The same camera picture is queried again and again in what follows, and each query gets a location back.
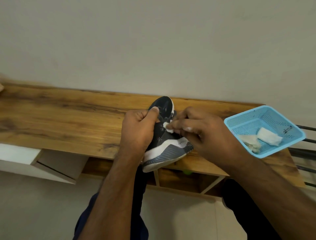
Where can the person's right hand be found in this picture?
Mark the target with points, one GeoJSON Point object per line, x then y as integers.
{"type": "Point", "coordinates": [209, 138]}

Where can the person's left hand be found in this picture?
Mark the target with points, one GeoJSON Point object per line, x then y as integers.
{"type": "Point", "coordinates": [135, 133]}

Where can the used wipe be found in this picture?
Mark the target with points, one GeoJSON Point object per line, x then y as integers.
{"type": "Point", "coordinates": [250, 143]}

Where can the black metal shoe rack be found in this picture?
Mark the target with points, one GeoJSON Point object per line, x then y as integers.
{"type": "Point", "coordinates": [305, 153]}

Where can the person's right forearm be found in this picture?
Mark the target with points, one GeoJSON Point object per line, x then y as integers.
{"type": "Point", "coordinates": [271, 200]}

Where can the person's left forearm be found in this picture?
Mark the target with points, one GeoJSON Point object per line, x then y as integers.
{"type": "Point", "coordinates": [111, 202]}

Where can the green ball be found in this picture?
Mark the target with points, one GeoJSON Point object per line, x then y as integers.
{"type": "Point", "coordinates": [187, 172]}

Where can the blue plastic basket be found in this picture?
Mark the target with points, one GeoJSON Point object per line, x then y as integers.
{"type": "Point", "coordinates": [266, 118]}

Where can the wooden table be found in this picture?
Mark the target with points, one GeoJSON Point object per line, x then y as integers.
{"type": "Point", "coordinates": [61, 118]}

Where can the white drawer unit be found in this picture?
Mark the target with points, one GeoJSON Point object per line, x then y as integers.
{"type": "Point", "coordinates": [59, 165]}

